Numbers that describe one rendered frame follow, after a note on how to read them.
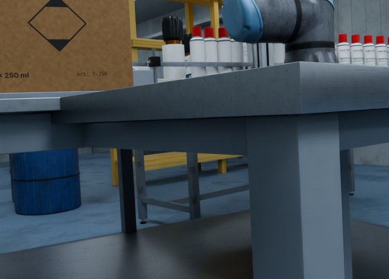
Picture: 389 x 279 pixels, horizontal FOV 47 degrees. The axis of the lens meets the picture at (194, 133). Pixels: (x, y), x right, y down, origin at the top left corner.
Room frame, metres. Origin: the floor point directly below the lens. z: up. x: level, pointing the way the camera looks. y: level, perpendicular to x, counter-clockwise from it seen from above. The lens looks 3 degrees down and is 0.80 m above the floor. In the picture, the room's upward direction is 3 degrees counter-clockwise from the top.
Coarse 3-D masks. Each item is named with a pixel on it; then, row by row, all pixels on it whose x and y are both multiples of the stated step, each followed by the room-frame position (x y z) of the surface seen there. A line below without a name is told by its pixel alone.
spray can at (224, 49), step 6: (222, 30) 1.57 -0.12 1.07; (222, 36) 1.57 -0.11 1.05; (222, 42) 1.56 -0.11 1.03; (228, 42) 1.57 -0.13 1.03; (222, 48) 1.56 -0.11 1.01; (228, 48) 1.57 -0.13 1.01; (222, 54) 1.56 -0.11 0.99; (228, 54) 1.57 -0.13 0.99; (222, 60) 1.56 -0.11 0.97; (228, 60) 1.57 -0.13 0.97; (222, 72) 1.57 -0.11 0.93
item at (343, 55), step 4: (340, 36) 1.86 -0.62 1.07; (344, 36) 1.85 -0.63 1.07; (340, 40) 1.86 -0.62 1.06; (344, 40) 1.85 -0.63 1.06; (340, 44) 1.85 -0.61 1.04; (344, 44) 1.85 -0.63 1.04; (348, 44) 1.85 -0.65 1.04; (340, 48) 1.85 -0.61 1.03; (344, 48) 1.85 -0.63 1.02; (348, 48) 1.85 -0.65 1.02; (340, 52) 1.85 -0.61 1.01; (344, 52) 1.85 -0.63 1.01; (348, 52) 1.85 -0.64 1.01; (340, 56) 1.85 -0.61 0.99; (344, 56) 1.85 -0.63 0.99; (348, 56) 1.85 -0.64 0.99; (340, 60) 1.85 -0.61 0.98; (344, 60) 1.85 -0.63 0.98; (348, 60) 1.85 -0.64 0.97
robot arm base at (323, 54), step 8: (288, 48) 1.07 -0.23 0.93; (296, 48) 1.04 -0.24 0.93; (304, 48) 1.03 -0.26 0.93; (312, 48) 1.03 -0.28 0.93; (320, 48) 1.03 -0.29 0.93; (328, 48) 1.04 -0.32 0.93; (288, 56) 1.07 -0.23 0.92; (296, 56) 1.04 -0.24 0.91; (304, 56) 1.03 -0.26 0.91; (312, 56) 1.03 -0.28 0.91; (320, 56) 1.03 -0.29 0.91; (328, 56) 1.03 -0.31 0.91
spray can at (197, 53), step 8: (192, 32) 1.54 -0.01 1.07; (200, 32) 1.54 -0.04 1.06; (192, 40) 1.52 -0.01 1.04; (200, 40) 1.52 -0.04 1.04; (192, 48) 1.53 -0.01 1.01; (200, 48) 1.52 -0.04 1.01; (192, 56) 1.53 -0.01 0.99; (200, 56) 1.52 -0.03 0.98; (192, 72) 1.53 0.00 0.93; (200, 72) 1.52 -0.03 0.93
